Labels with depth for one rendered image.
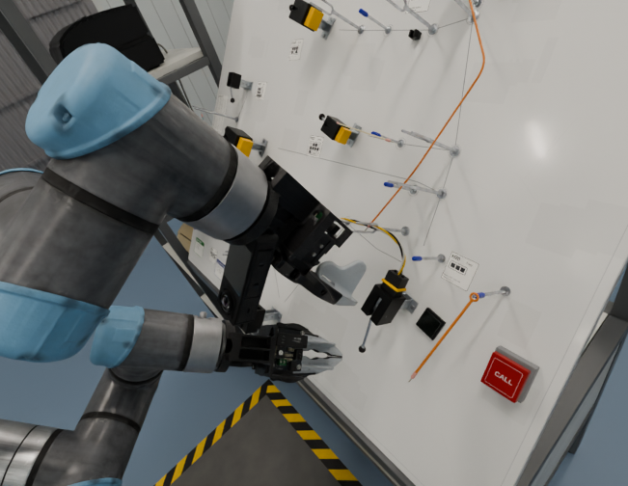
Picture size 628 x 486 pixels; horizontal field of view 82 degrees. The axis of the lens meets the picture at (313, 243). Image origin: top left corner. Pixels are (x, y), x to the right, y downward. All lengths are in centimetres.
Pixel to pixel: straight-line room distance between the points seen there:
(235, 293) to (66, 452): 28
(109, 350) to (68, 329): 23
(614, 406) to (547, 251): 135
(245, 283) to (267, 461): 155
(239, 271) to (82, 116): 20
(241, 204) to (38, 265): 13
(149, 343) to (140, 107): 32
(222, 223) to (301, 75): 74
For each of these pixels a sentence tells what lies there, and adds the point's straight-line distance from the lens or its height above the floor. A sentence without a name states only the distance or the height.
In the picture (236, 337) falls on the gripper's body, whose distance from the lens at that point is 50.
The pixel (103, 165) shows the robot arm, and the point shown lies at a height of 157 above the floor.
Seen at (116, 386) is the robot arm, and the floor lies 127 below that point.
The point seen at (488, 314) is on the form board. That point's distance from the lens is 62.
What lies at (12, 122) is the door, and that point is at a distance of 386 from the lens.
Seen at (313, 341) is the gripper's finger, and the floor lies 116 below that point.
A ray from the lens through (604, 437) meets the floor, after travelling 183.
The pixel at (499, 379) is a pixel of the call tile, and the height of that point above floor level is 110.
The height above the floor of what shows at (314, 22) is 150.
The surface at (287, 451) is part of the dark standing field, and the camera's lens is 185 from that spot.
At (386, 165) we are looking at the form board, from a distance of 73.
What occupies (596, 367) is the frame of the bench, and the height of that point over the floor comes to 80.
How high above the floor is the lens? 163
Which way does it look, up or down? 38 degrees down
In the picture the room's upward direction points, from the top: 21 degrees counter-clockwise
